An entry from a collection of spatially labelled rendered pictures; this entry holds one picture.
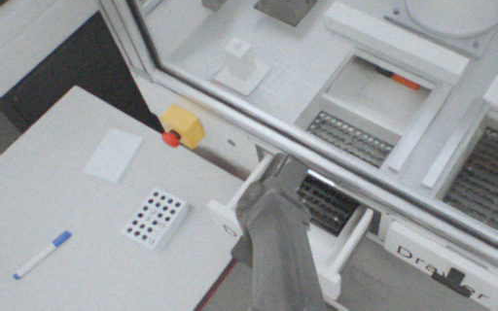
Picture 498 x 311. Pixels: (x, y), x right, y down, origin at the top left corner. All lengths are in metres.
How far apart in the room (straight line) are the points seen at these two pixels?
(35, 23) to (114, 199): 0.47
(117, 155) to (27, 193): 0.21
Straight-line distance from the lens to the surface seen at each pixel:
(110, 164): 1.32
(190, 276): 1.17
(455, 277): 0.99
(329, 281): 0.96
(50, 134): 1.46
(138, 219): 1.21
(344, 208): 1.04
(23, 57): 1.51
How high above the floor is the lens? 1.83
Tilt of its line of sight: 62 degrees down
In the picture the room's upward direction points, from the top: 3 degrees counter-clockwise
